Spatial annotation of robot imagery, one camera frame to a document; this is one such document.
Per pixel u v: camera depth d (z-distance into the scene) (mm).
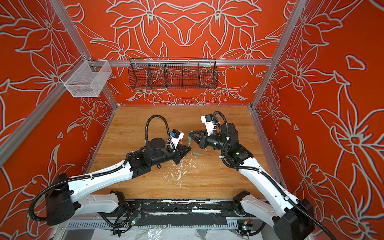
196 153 916
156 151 541
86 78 919
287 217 367
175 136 610
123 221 708
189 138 674
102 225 589
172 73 995
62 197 393
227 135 514
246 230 683
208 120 610
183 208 743
